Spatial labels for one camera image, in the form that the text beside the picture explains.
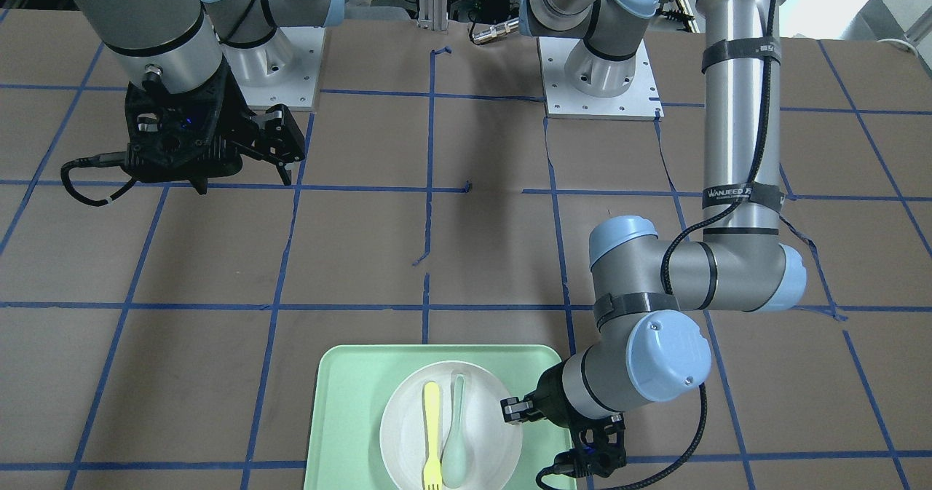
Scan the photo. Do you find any mint green spoon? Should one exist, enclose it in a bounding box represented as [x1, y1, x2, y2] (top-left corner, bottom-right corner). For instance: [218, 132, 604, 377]
[441, 374, 470, 489]

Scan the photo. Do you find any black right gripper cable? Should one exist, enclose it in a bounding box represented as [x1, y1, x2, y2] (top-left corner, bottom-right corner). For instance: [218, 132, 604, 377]
[60, 154, 139, 207]

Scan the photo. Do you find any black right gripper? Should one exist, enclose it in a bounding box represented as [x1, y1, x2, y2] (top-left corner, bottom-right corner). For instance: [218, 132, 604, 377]
[124, 64, 306, 195]

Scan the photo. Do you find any black power adapter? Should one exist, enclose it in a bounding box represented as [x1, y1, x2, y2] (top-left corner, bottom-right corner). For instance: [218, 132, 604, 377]
[477, 0, 512, 21]

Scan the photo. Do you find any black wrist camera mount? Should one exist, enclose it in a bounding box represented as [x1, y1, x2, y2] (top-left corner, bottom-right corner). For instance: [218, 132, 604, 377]
[535, 414, 626, 489]

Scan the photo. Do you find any yellow plastic fork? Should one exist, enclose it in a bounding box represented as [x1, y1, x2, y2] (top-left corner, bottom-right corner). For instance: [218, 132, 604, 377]
[422, 381, 443, 489]

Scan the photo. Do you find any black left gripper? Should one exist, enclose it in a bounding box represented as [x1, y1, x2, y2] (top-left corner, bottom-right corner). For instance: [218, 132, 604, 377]
[500, 362, 582, 428]

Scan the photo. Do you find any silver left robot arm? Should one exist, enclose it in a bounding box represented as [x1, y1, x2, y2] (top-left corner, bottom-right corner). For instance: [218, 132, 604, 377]
[500, 0, 807, 427]

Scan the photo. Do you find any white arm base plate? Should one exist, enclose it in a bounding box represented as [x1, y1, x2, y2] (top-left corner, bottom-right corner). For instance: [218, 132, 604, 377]
[538, 36, 665, 121]
[221, 28, 326, 111]

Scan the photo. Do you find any mint green tray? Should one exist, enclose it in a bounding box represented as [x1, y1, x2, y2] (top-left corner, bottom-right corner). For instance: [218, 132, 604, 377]
[305, 344, 572, 489]

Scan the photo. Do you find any white round plate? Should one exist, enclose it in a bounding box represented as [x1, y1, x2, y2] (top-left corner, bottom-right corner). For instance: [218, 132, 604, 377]
[379, 361, 523, 489]

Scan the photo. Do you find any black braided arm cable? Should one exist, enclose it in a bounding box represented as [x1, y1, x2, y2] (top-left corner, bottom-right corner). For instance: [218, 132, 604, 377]
[619, 0, 783, 490]

